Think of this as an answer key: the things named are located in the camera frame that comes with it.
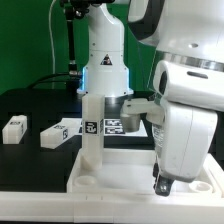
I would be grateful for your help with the white marker sheet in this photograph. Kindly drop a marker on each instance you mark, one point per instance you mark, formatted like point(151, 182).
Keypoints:
point(112, 127)

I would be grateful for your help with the white front fence bar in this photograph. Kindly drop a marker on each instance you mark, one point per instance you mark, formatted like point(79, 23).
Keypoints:
point(115, 209)

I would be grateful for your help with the white fence bar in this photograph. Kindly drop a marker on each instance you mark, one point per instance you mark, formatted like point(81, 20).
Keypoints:
point(216, 171)
point(115, 209)

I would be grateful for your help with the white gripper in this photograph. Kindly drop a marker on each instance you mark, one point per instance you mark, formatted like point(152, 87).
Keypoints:
point(190, 98)

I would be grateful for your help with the white desk top tray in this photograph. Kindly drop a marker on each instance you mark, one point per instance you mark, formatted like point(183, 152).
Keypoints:
point(131, 171)

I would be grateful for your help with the white right fence bar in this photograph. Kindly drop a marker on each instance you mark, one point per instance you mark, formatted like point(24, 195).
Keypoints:
point(216, 171)

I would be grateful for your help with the black camera pole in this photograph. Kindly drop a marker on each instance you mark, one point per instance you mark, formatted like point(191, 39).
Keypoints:
point(73, 9)

